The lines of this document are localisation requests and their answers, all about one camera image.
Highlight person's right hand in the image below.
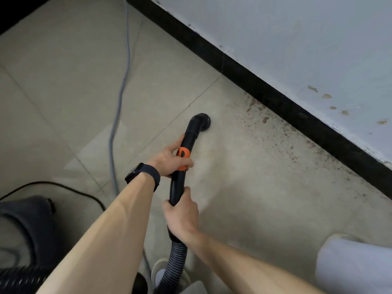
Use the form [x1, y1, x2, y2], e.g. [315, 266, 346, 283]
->
[161, 186, 200, 244]

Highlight black vacuum hose with nozzle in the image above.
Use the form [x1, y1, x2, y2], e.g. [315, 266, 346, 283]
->
[0, 113, 212, 294]

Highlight grey vacuum cleaner orange knobs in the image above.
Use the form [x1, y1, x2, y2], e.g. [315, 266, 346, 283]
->
[0, 195, 65, 269]

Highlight light grey trousers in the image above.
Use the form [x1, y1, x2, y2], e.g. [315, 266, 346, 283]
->
[177, 234, 392, 294]

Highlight black baseboard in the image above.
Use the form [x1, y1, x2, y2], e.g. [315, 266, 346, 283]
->
[0, 0, 392, 200]

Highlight person's left forearm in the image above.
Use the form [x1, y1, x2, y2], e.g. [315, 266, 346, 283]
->
[36, 174, 156, 294]

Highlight white shoe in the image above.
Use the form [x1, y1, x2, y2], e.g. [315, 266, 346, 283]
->
[150, 258, 192, 292]

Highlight grey cable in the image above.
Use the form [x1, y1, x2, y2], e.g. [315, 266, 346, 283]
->
[108, 0, 132, 197]

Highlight person's left hand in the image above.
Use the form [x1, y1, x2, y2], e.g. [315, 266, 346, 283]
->
[146, 134, 195, 178]

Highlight black smartwatch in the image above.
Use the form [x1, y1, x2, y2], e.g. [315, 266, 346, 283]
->
[124, 162, 162, 193]

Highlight black power cord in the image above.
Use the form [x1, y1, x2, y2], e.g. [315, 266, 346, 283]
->
[0, 180, 107, 212]

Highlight person's right forearm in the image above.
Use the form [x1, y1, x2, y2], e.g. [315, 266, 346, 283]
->
[185, 229, 324, 294]

